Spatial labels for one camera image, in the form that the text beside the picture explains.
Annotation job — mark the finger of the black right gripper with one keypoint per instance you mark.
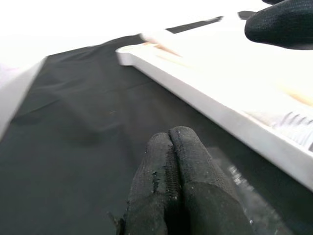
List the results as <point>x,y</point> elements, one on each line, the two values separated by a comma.
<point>281,27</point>

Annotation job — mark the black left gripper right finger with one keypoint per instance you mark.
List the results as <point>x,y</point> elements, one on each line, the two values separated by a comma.
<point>207,195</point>

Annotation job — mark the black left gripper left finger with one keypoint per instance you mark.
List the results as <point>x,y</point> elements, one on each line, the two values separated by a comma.
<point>151,195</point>

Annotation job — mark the clear plastic bag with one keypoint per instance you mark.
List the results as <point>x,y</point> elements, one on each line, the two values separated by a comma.
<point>244,191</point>

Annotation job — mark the cream plastic table top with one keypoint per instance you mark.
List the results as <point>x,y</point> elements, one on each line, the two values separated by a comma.
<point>220,73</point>

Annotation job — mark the black table cloth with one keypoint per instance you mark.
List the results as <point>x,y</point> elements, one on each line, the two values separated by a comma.
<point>85,122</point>

